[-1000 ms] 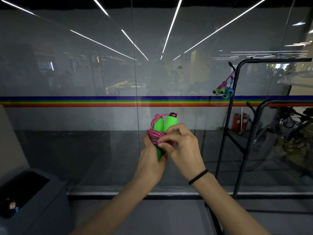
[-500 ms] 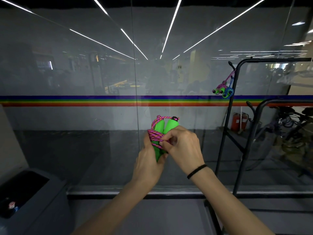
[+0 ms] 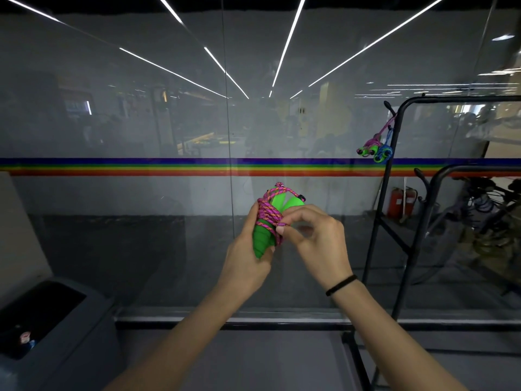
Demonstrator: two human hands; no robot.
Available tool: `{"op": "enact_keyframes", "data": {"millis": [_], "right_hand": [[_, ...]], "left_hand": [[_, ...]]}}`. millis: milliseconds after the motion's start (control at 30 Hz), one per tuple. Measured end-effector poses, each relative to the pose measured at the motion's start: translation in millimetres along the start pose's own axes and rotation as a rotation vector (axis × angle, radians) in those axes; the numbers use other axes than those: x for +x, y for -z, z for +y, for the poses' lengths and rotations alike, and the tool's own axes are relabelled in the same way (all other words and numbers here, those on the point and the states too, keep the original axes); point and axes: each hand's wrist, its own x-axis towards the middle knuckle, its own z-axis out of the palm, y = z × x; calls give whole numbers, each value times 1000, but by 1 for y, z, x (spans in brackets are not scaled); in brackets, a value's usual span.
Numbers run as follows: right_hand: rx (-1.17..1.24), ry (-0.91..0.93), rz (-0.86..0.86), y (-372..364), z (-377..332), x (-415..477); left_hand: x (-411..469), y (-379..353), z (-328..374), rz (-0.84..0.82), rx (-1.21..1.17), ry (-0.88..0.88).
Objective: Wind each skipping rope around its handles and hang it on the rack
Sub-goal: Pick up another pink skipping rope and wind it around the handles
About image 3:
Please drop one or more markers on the person's left hand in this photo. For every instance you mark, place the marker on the person's left hand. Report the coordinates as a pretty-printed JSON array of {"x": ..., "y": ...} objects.
[{"x": 242, "y": 266}]

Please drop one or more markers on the person's right hand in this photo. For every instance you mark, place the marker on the person's right hand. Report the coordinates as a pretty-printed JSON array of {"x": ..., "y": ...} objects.
[{"x": 325, "y": 248}]

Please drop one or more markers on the person's right thumb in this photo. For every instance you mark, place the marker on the person's right thumb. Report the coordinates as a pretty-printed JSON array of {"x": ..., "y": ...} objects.
[{"x": 295, "y": 239}]

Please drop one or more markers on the person's left thumb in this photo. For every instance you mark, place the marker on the person's left thumb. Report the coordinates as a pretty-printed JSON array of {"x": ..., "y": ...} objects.
[{"x": 252, "y": 223}]

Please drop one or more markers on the person's left forearm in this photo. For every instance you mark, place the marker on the person's left forearm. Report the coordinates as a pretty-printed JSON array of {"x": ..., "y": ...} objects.
[{"x": 183, "y": 342}]

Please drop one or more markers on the person's right forearm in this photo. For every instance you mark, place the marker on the person's right forearm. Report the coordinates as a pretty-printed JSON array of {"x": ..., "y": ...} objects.
[{"x": 390, "y": 342}]

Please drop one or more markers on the red fire extinguisher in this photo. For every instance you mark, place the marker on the red fire extinguisher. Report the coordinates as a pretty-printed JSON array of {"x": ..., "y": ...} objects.
[
  {"x": 410, "y": 201},
  {"x": 395, "y": 203}
]

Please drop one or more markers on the black metal rack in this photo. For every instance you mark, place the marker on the black metal rack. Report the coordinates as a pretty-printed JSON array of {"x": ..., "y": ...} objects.
[{"x": 411, "y": 248}]

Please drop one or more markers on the rainbow stripe sticker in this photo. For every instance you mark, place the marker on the rainbow stripe sticker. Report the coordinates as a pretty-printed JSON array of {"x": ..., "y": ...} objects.
[{"x": 122, "y": 166}]

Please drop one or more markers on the bicycle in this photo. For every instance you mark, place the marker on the bicycle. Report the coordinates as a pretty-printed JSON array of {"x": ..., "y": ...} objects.
[{"x": 484, "y": 223}]

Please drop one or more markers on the grey trash bin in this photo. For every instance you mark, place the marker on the grey trash bin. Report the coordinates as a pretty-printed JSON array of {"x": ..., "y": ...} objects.
[{"x": 61, "y": 342}]

